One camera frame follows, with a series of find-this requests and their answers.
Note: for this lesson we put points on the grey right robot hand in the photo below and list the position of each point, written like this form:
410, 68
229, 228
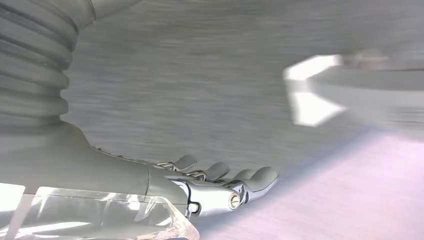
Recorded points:
99, 169

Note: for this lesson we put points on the clear plastic guard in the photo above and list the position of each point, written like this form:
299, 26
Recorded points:
99, 218

